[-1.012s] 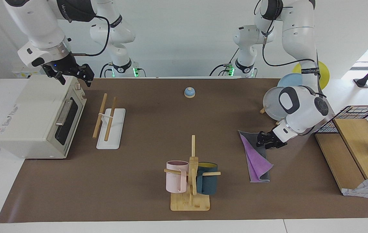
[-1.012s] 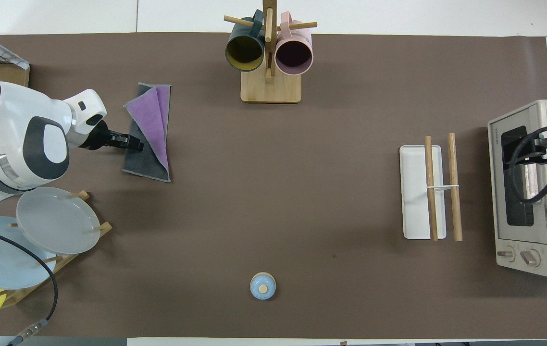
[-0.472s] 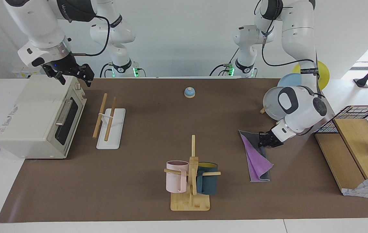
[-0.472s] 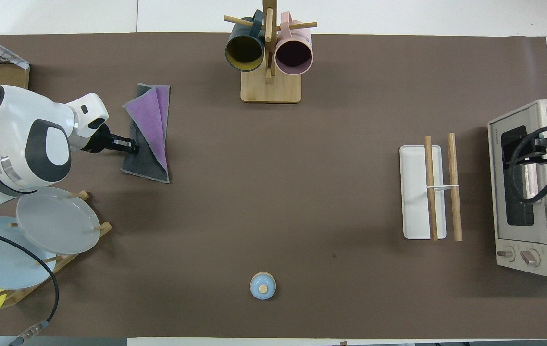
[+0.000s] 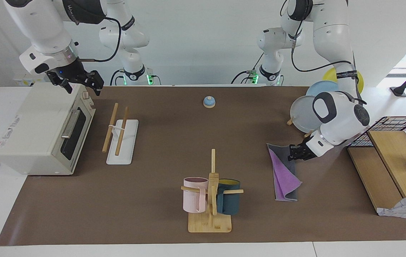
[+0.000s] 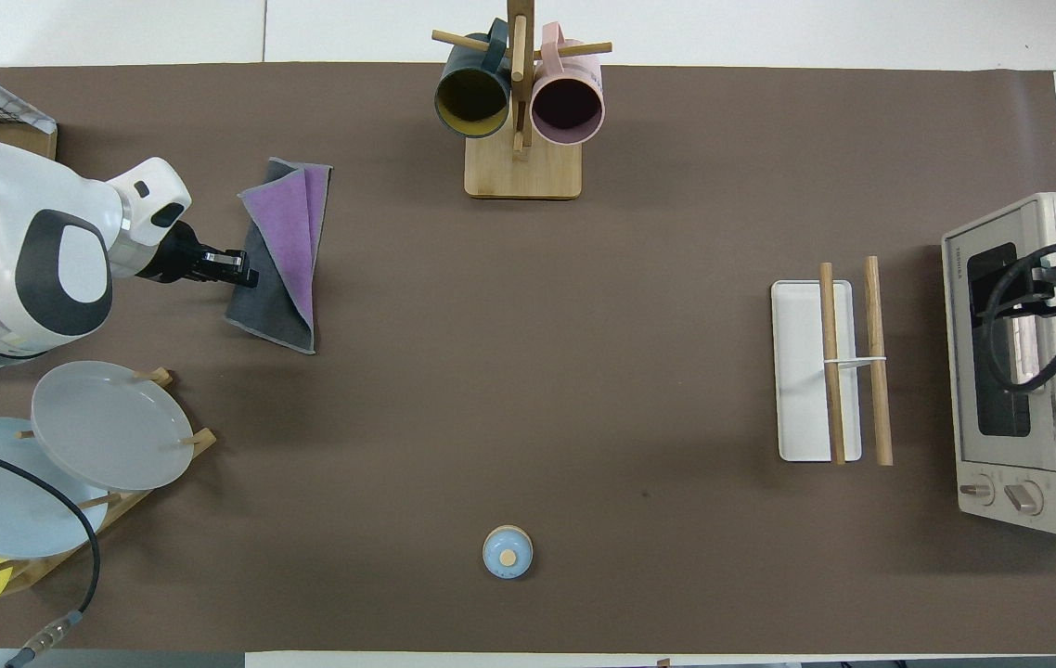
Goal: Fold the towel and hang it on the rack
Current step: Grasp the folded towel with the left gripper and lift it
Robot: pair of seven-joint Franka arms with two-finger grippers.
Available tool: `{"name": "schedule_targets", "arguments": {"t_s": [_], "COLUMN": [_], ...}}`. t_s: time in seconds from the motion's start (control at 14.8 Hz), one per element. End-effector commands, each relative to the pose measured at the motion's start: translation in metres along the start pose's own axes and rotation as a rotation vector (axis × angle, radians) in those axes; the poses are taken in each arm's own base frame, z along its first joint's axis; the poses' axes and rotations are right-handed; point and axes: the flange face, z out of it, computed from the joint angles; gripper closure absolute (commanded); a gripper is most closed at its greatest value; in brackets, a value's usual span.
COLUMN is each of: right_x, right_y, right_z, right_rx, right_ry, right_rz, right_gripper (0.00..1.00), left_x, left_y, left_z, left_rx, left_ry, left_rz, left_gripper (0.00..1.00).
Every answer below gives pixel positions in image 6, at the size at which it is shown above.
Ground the pink mug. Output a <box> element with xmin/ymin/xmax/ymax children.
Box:
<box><xmin>531</xmin><ymin>23</ymin><xmax>606</xmax><ymax>147</ymax></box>

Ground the white wooden towel rack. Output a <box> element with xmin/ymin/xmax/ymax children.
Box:
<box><xmin>770</xmin><ymin>256</ymin><xmax>895</xmax><ymax>467</ymax></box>

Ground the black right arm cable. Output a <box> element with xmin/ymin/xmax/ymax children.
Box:
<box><xmin>983</xmin><ymin>239</ymin><xmax>1056</xmax><ymax>392</ymax></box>

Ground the dark green mug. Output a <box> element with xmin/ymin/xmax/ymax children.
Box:
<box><xmin>435</xmin><ymin>19</ymin><xmax>513</xmax><ymax>140</ymax></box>

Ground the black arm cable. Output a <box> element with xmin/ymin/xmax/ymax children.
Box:
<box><xmin>983</xmin><ymin>239</ymin><xmax>1056</xmax><ymax>392</ymax></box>
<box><xmin>0</xmin><ymin>439</ymin><xmax>102</xmax><ymax>668</ymax></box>

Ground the wooden plate rack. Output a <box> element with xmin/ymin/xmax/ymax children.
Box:
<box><xmin>0</xmin><ymin>367</ymin><xmax>219</xmax><ymax>597</ymax></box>

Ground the wooden mug tree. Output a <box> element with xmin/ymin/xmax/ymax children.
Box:
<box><xmin>431</xmin><ymin>0</ymin><xmax>613</xmax><ymax>201</ymax></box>

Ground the grey plate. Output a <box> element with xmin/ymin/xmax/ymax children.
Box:
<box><xmin>31</xmin><ymin>361</ymin><xmax>196</xmax><ymax>493</ymax></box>

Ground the large brown table mat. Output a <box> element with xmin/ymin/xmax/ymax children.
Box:
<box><xmin>0</xmin><ymin>63</ymin><xmax>1056</xmax><ymax>655</ymax></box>

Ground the purple and grey towel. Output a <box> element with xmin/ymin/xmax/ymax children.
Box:
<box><xmin>225</xmin><ymin>158</ymin><xmax>334</xmax><ymax>355</ymax></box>

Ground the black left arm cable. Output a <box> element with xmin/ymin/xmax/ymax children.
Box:
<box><xmin>0</xmin><ymin>439</ymin><xmax>102</xmax><ymax>668</ymax></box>

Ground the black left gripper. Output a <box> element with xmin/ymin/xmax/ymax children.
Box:
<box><xmin>138</xmin><ymin>221</ymin><xmax>260</xmax><ymax>289</ymax></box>

